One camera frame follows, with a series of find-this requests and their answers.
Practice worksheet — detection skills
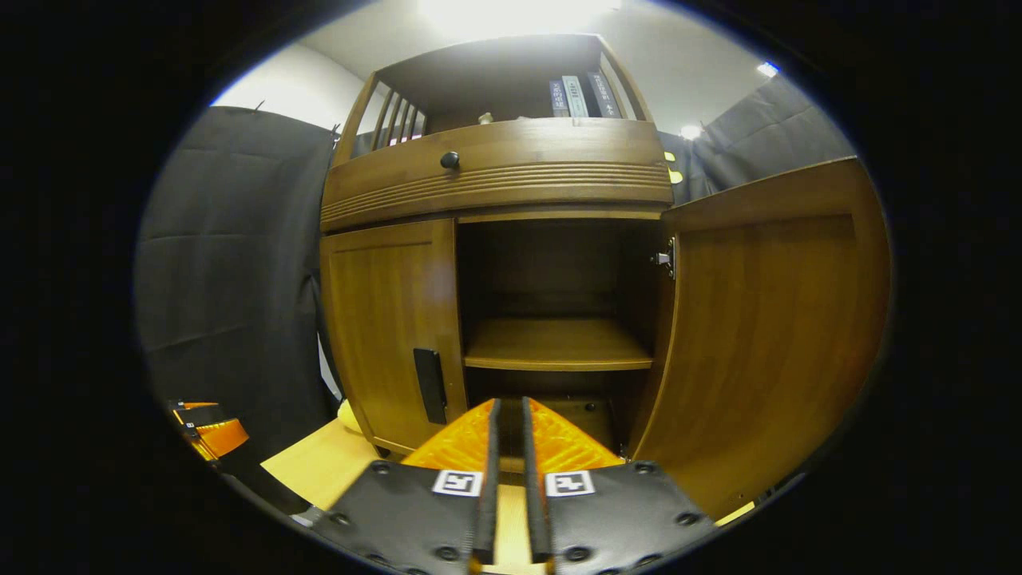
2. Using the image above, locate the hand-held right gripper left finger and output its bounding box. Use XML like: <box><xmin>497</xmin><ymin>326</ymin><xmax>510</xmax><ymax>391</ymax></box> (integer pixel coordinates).
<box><xmin>307</xmin><ymin>397</ymin><xmax>502</xmax><ymax>575</ymax></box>

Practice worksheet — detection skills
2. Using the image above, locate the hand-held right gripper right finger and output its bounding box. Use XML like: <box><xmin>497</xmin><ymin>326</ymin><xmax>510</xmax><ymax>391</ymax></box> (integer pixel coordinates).
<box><xmin>521</xmin><ymin>396</ymin><xmax>717</xmax><ymax>575</ymax></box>

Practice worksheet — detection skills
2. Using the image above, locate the black door handle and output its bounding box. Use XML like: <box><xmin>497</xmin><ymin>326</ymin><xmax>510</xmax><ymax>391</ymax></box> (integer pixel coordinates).
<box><xmin>413</xmin><ymin>347</ymin><xmax>449</xmax><ymax>425</ymax></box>

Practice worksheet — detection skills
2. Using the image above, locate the wooden cabinet door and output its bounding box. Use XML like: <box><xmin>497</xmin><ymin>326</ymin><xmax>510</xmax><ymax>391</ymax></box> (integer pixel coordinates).
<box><xmin>320</xmin><ymin>219</ymin><xmax>468</xmax><ymax>456</ymax></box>
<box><xmin>627</xmin><ymin>157</ymin><xmax>893</xmax><ymax>521</ymax></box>

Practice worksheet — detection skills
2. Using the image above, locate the ridged wooden cabinet drawer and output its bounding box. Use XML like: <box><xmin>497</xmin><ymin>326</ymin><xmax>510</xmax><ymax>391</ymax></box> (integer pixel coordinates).
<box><xmin>321</xmin><ymin>118</ymin><xmax>673</xmax><ymax>232</ymax></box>

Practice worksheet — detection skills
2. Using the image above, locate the black backdrop cloth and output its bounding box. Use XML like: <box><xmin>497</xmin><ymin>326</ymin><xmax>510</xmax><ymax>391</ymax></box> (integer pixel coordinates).
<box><xmin>134</xmin><ymin>76</ymin><xmax>859</xmax><ymax>480</ymax></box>

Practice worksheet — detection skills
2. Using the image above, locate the wooden inner shelf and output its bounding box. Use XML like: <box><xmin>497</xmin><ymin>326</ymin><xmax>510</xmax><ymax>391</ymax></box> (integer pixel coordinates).
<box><xmin>463</xmin><ymin>318</ymin><xmax>656</xmax><ymax>372</ymax></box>

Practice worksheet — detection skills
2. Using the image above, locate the light grey book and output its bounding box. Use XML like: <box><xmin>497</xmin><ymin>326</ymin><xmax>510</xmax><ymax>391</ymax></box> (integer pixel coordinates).
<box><xmin>561</xmin><ymin>75</ymin><xmax>589</xmax><ymax>118</ymax></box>

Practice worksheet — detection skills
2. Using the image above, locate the dark grey book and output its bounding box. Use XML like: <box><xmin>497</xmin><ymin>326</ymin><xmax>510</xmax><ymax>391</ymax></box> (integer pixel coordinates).
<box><xmin>587</xmin><ymin>70</ymin><xmax>624</xmax><ymax>119</ymax></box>

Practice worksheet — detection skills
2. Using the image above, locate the large ceiling light panel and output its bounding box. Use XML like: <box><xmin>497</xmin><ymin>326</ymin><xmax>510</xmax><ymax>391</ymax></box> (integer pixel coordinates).
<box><xmin>415</xmin><ymin>0</ymin><xmax>624</xmax><ymax>37</ymax></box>

